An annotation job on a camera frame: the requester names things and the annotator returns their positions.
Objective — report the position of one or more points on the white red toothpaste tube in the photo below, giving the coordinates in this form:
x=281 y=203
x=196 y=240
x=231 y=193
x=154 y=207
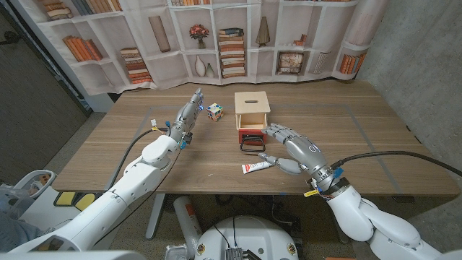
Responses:
x=254 y=167

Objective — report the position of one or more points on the person in blue jeans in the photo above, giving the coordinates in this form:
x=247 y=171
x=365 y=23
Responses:
x=14 y=234

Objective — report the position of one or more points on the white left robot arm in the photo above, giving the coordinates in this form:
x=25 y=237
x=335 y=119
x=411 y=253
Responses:
x=126 y=187

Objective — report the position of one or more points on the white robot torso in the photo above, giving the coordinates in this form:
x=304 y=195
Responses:
x=249 y=234

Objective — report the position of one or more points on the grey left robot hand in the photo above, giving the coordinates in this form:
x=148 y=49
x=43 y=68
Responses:
x=186 y=117

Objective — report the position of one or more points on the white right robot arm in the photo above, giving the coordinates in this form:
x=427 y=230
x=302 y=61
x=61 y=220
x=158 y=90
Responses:
x=353 y=216

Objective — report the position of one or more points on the printed bookshelf backdrop cloth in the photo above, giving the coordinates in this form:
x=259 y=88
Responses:
x=162 y=68

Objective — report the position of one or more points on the yellow black-edged pad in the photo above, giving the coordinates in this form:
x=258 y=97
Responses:
x=64 y=199
x=86 y=201

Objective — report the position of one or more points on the multicolour puzzle cube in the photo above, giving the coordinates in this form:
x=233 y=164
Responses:
x=215 y=112

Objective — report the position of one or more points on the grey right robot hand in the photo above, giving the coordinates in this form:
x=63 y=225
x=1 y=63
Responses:
x=307 y=155

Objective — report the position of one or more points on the white cylinder with orange label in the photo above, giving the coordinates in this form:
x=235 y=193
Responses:
x=186 y=216

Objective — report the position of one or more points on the grey metal table leg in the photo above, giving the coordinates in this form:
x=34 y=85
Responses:
x=156 y=216

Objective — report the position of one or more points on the light wooden slotted box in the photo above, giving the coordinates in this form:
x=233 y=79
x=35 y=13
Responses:
x=252 y=102

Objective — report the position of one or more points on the crumpled silver foil tray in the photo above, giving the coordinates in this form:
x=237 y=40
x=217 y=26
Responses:
x=177 y=252

